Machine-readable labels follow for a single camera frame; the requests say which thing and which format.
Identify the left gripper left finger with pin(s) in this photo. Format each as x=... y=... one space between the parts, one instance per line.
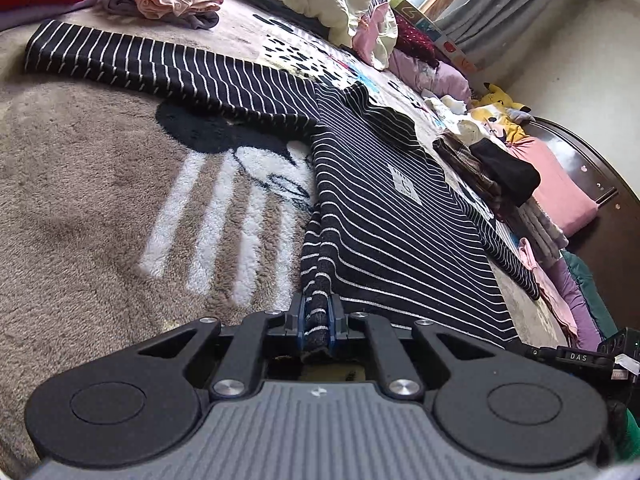
x=267 y=345

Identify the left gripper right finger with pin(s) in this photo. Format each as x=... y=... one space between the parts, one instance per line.
x=371 y=340

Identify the black white striped shirt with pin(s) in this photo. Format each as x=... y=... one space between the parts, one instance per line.
x=388 y=235

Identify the white crumpled clothes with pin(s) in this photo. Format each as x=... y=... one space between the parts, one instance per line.
x=452 y=114

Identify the purple garment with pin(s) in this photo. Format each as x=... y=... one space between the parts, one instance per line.
x=588 y=336

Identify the green garment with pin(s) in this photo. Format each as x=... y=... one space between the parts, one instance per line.
x=583 y=277

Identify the pink sweatshirt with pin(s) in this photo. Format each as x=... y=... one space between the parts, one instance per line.
x=549 y=293

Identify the pink pillow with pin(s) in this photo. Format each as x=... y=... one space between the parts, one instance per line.
x=568 y=206

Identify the floral folded bedding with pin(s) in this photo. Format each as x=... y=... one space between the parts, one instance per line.
x=545 y=238

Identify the mickey mouse brown blanket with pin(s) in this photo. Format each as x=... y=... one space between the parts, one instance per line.
x=123 y=216

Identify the black folded garment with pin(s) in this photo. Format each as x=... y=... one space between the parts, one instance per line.
x=517 y=178

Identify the brown plaid folded garment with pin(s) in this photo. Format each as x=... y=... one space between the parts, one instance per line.
x=469 y=169

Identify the yellow pikachu plush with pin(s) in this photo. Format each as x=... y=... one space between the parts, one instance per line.
x=503 y=117

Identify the lilac pillow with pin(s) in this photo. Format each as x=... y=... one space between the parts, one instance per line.
x=444 y=80

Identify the dark red dotted cloth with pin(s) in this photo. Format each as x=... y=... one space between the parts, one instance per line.
x=412 y=42

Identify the grey curtain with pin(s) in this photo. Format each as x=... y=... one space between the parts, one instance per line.
x=483 y=29

